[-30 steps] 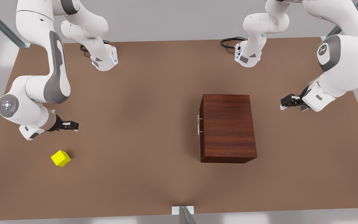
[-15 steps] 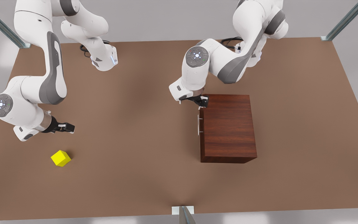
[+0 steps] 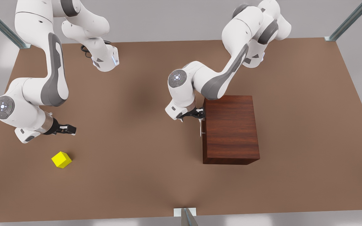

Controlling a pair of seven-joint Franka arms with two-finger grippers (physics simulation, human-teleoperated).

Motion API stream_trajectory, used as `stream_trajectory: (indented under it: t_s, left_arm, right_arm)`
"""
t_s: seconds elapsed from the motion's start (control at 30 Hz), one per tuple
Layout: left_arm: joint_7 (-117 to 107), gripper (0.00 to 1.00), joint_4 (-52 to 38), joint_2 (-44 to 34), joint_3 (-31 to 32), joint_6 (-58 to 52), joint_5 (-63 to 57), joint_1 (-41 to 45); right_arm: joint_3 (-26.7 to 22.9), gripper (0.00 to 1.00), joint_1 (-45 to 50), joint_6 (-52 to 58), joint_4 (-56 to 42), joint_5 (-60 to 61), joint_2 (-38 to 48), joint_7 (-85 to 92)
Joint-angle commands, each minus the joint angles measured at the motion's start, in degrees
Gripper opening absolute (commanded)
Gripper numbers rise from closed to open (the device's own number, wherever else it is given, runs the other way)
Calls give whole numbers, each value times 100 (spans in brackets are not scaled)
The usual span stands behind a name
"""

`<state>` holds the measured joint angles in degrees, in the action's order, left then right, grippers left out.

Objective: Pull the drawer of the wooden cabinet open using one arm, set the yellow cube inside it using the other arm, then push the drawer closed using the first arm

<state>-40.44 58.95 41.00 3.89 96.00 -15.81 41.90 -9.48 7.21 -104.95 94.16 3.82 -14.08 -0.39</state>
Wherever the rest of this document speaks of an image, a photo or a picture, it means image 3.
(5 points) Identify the yellow cube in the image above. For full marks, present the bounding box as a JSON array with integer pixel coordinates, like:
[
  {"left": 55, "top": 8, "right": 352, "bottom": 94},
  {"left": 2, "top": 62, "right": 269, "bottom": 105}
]
[{"left": 51, "top": 151, "right": 72, "bottom": 169}]

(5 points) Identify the silver frame post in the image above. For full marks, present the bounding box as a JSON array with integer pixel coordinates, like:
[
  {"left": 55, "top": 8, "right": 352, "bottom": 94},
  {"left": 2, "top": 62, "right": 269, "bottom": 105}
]
[
  {"left": 0, "top": 1, "right": 31, "bottom": 49},
  {"left": 173, "top": 207, "right": 198, "bottom": 226},
  {"left": 324, "top": 0, "right": 362, "bottom": 42}
]

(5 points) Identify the dark wooden cabinet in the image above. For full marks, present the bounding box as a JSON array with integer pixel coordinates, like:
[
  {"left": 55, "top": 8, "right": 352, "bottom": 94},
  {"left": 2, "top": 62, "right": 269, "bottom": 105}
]
[{"left": 202, "top": 95, "right": 261, "bottom": 165}]

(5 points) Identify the black cable loop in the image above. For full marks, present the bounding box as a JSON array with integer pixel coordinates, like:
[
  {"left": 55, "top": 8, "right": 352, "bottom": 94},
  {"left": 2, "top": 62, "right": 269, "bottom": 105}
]
[{"left": 80, "top": 40, "right": 112, "bottom": 59}]

